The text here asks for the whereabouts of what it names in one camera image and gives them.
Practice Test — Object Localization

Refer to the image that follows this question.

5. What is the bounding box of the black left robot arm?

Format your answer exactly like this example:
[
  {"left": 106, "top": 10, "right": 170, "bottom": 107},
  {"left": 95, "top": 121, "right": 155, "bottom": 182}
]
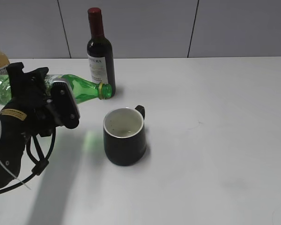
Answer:
[{"left": 0, "top": 62, "right": 64, "bottom": 194}]

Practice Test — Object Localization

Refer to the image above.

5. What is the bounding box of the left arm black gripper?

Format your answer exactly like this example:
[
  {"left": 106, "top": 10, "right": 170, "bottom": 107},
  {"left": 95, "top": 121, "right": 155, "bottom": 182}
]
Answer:
[{"left": 0, "top": 62, "right": 56, "bottom": 137}]

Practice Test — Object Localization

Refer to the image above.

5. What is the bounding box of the green sprite bottle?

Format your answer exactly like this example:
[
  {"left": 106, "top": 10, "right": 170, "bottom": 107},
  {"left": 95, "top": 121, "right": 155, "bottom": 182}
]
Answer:
[{"left": 0, "top": 74, "right": 112, "bottom": 105}]

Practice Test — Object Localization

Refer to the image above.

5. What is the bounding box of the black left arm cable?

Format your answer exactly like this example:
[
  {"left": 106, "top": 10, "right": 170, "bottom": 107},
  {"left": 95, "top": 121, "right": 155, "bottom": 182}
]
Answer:
[{"left": 0, "top": 126, "right": 57, "bottom": 197}]

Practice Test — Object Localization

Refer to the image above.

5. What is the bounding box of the white zip tie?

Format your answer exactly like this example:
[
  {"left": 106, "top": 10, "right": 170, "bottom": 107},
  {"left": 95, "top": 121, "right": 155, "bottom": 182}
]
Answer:
[{"left": 0, "top": 118, "right": 26, "bottom": 188}]

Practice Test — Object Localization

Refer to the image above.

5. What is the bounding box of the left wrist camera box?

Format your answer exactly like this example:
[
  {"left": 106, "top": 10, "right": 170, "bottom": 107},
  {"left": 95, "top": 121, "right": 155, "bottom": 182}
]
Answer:
[{"left": 50, "top": 78, "right": 80, "bottom": 129}]

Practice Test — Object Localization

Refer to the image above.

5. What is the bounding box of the red wine bottle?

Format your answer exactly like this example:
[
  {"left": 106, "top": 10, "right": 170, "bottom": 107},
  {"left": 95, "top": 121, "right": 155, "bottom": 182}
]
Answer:
[{"left": 87, "top": 7, "right": 116, "bottom": 96}]

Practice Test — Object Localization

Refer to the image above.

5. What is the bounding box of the black mug white inside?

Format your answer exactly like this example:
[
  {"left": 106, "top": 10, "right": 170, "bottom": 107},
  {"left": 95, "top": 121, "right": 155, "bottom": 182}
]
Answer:
[{"left": 103, "top": 105, "right": 147, "bottom": 166}]

